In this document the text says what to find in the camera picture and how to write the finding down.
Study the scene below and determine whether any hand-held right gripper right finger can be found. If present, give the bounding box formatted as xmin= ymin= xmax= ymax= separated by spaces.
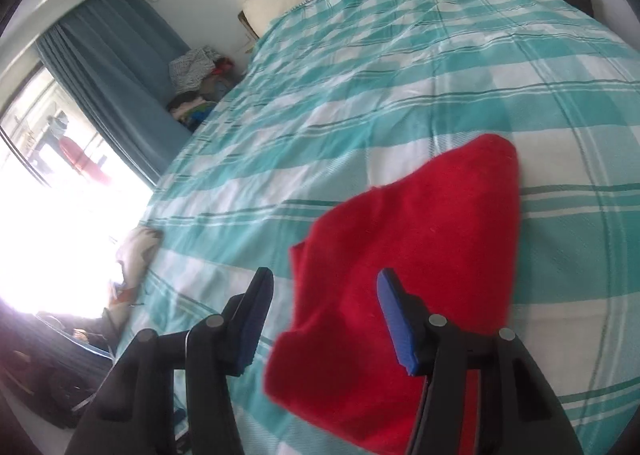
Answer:
xmin=376 ymin=269 xmax=586 ymax=455

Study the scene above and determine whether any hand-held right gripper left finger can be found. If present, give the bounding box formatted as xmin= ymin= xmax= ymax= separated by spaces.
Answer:
xmin=65 ymin=266 xmax=276 ymax=455

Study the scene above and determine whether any red knit sweater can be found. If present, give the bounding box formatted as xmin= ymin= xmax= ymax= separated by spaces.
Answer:
xmin=263 ymin=133 xmax=522 ymax=455

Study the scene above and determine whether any pile of clothes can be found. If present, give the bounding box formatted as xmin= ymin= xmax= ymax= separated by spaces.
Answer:
xmin=166 ymin=47 xmax=246 ymax=133

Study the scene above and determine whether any patchwork pillow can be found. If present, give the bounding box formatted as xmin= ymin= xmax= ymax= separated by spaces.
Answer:
xmin=110 ymin=227 xmax=163 ymax=341

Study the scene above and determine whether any dark bag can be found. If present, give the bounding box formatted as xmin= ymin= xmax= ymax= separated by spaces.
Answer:
xmin=0 ymin=310 xmax=118 ymax=431

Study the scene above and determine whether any hanging red garment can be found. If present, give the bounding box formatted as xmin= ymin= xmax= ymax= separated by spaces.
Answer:
xmin=47 ymin=115 xmax=111 ymax=186

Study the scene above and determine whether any teal plaid bed sheet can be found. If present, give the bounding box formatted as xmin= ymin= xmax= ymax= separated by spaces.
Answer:
xmin=112 ymin=0 xmax=640 ymax=455

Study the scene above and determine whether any blue curtain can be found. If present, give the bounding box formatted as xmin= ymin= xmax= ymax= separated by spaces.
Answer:
xmin=35 ymin=0 xmax=193 ymax=186

